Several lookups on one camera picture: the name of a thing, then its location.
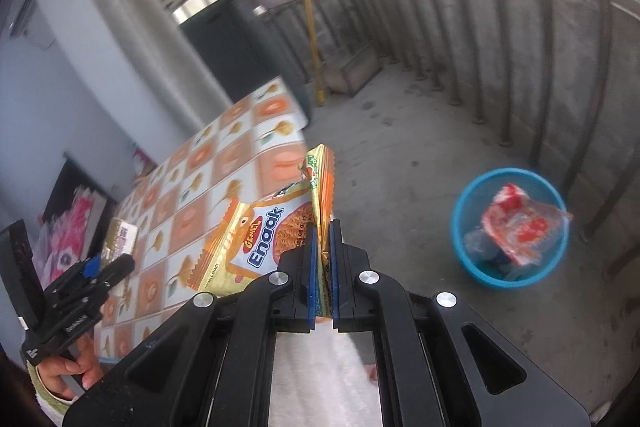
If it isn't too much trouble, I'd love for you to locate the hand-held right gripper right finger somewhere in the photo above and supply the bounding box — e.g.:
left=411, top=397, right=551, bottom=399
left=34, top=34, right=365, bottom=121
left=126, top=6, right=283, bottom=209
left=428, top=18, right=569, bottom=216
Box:
left=327, top=219, right=591, bottom=427

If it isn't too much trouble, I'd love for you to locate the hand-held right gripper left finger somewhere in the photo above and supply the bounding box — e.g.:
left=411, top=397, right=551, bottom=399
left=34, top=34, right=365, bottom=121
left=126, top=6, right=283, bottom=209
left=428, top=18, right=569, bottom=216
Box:
left=62, top=222, right=321, bottom=427

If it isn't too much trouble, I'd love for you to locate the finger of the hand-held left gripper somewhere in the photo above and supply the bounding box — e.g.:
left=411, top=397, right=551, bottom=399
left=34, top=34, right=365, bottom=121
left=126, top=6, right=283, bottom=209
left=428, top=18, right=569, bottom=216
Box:
left=21, top=253, right=137, bottom=364
left=42, top=257, right=103, bottom=322

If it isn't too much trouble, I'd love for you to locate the small brown packet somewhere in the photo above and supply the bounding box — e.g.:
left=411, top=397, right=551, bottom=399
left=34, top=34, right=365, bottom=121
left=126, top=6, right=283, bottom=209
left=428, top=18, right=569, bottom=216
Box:
left=101, top=217, right=139, bottom=260

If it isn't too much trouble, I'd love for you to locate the orange noodle snack packet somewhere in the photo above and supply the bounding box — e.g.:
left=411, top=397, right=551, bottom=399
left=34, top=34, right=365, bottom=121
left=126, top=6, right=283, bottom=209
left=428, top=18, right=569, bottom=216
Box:
left=195, top=144, right=337, bottom=323

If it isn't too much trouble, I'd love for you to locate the plastic bottle with blue label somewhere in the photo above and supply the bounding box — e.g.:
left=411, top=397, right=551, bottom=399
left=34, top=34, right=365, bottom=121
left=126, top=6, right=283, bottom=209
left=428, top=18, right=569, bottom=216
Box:
left=464, top=229, right=521, bottom=280

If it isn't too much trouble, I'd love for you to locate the blue plastic basket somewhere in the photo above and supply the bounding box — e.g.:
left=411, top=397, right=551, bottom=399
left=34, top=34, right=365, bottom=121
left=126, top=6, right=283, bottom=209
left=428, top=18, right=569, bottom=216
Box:
left=451, top=168, right=571, bottom=290

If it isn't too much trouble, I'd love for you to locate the red and white snack bag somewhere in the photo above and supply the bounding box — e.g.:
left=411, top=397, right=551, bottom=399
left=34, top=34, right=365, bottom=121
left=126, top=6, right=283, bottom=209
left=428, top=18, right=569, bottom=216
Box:
left=481, top=183, right=574, bottom=267

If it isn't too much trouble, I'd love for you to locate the person's left hand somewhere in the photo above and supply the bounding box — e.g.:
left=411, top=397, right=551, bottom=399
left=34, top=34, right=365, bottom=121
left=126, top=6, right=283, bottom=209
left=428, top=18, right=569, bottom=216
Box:
left=37, top=347, right=104, bottom=401

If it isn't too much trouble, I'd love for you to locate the black headboard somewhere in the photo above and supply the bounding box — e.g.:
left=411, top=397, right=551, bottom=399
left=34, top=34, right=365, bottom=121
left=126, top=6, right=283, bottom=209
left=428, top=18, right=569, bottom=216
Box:
left=42, top=157, right=118, bottom=228

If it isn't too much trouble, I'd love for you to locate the pink floral cloth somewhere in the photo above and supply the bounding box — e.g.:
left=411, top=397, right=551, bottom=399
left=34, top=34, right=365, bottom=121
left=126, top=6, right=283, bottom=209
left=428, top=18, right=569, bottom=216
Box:
left=131, top=147, right=157, bottom=180

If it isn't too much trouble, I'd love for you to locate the ginkgo patterned tablecloth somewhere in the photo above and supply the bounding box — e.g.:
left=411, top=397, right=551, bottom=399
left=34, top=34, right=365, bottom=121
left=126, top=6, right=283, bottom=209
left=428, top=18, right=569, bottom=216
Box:
left=92, top=77, right=321, bottom=360

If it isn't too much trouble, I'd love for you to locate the concrete block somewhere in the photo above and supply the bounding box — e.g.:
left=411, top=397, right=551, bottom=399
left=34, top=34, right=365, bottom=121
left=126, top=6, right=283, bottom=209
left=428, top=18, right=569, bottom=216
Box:
left=322, top=44, right=383, bottom=96

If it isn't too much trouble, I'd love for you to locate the dark cabinet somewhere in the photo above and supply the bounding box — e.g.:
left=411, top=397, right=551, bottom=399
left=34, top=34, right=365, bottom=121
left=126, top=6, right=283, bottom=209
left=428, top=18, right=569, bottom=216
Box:
left=179, top=0, right=313, bottom=128

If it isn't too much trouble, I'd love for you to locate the grey curtain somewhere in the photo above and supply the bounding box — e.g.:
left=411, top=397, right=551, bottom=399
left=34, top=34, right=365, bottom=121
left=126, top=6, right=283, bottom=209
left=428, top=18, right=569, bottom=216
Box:
left=75, top=0, right=236, bottom=132

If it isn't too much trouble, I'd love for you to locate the yellow handled broom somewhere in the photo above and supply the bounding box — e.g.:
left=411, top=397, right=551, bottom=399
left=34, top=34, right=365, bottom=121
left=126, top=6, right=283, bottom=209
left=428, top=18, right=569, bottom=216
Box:
left=300, top=0, right=328, bottom=105

